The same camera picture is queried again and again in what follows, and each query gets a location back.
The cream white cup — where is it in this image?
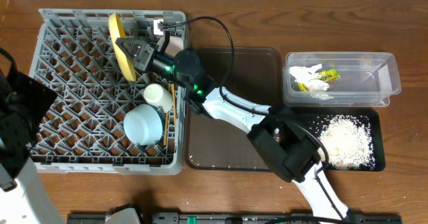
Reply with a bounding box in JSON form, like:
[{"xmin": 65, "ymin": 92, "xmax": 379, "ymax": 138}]
[{"xmin": 143, "ymin": 84, "xmax": 174, "ymax": 113}]

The green snack wrapper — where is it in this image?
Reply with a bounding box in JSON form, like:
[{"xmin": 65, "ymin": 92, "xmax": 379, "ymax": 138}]
[{"xmin": 297, "ymin": 69, "xmax": 340, "ymax": 92}]

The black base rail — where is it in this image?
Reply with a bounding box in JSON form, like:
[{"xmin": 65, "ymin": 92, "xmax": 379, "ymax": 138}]
[{"xmin": 66, "ymin": 204, "xmax": 403, "ymax": 224}]

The clear plastic bin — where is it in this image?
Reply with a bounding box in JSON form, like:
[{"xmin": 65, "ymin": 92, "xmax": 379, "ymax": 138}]
[{"xmin": 282, "ymin": 51, "xmax": 401, "ymax": 107}]

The dark brown serving tray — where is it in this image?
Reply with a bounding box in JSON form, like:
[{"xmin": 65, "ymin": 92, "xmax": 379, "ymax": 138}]
[{"xmin": 185, "ymin": 47, "xmax": 283, "ymax": 172}]

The black tray bin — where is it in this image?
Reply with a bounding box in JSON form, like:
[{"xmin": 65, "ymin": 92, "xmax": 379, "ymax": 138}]
[{"xmin": 292, "ymin": 107, "xmax": 386, "ymax": 171}]

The wooden chopstick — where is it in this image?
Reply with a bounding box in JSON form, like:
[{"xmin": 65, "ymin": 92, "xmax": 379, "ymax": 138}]
[
  {"xmin": 170, "ymin": 84, "xmax": 177, "ymax": 126},
  {"xmin": 163, "ymin": 84, "xmax": 171, "ymax": 147}
]

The pink bowl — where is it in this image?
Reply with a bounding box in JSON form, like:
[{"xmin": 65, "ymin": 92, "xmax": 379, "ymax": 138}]
[{"xmin": 156, "ymin": 36, "xmax": 184, "ymax": 58}]

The white napkin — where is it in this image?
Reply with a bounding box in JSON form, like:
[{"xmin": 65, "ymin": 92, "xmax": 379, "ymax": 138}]
[{"xmin": 289, "ymin": 64, "xmax": 333, "ymax": 100}]

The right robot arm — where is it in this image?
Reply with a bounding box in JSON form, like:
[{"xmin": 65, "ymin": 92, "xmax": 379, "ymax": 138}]
[{"xmin": 114, "ymin": 37, "xmax": 354, "ymax": 223}]

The yellow plate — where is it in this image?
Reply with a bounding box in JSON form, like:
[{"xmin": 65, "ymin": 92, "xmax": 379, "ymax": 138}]
[{"xmin": 108, "ymin": 13, "xmax": 136, "ymax": 82}]

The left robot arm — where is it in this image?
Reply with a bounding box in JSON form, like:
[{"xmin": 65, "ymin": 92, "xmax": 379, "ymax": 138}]
[{"xmin": 1, "ymin": 49, "xmax": 64, "ymax": 223}]

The light blue bowl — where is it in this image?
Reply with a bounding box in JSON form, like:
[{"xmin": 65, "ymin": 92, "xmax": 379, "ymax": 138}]
[{"xmin": 123, "ymin": 104, "xmax": 163, "ymax": 145}]

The leftover rice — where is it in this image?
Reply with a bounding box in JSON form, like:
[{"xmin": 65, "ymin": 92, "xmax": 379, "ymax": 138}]
[{"xmin": 308, "ymin": 115, "xmax": 375, "ymax": 171}]

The grey plastic dishwasher rack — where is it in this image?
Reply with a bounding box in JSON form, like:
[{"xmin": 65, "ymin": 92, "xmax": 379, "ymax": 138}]
[{"xmin": 29, "ymin": 9, "xmax": 186, "ymax": 175}]

